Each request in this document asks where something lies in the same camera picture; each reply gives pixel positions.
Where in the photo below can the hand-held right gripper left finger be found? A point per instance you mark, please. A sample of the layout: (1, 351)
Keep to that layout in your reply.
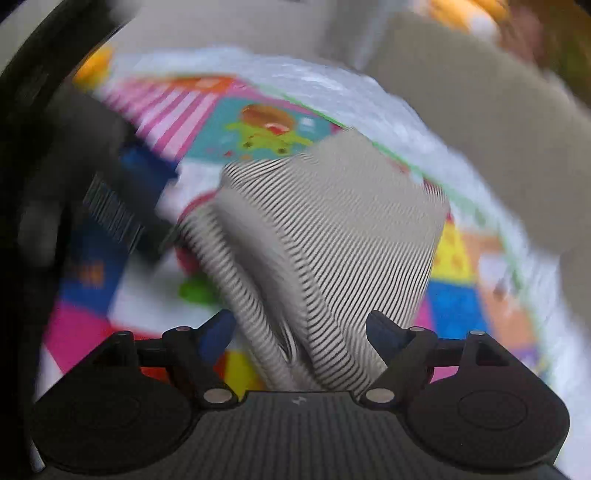
(216, 337)

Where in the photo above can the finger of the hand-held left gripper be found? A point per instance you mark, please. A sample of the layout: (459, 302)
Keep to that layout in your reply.
(143, 203)

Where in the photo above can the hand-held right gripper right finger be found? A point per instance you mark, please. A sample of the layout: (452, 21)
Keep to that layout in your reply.
(383, 333)

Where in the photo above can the beige striped shirt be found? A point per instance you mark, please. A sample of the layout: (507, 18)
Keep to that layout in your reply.
(323, 221)

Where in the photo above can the colourful patchwork play mat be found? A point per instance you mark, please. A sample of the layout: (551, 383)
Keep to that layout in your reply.
(461, 304)

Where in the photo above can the yellow plastic container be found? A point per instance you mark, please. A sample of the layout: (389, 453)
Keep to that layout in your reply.
(94, 67)

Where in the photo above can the beige padded headboard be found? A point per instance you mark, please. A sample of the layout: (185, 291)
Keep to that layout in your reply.
(461, 83)

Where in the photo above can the yellow plush toy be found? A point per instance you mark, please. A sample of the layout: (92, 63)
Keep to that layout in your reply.
(461, 9)

